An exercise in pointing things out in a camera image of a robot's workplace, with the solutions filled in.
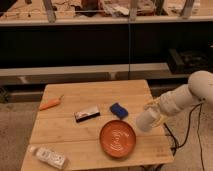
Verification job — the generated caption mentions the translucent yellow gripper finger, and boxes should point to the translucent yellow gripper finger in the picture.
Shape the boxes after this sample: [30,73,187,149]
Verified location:
[152,115,167,128]

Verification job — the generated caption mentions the white ceramic cup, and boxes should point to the white ceramic cup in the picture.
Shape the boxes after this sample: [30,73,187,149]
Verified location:
[136,108,160,132]

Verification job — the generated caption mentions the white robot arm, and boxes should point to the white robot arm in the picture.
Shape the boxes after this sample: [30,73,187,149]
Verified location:
[152,71,213,127]

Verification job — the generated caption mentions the orange ceramic bowl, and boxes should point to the orange ceramic bowl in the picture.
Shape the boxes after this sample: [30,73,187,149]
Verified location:
[99,120,136,158]

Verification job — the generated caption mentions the blue sponge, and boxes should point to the blue sponge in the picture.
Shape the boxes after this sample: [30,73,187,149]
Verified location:
[110,103,128,119]

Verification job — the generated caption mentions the black tray on shelf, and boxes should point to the black tray on shelf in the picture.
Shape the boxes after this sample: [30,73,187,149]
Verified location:
[167,49,213,74]

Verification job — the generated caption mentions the orange toy carrot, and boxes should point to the orange toy carrot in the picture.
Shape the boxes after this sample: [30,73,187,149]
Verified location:
[39,96,62,111]

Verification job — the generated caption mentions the black power cable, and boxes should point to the black power cable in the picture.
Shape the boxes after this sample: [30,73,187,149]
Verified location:
[159,103,207,171]

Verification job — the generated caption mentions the blue hanging cable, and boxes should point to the blue hanging cable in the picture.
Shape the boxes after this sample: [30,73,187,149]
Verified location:
[127,20,132,81]

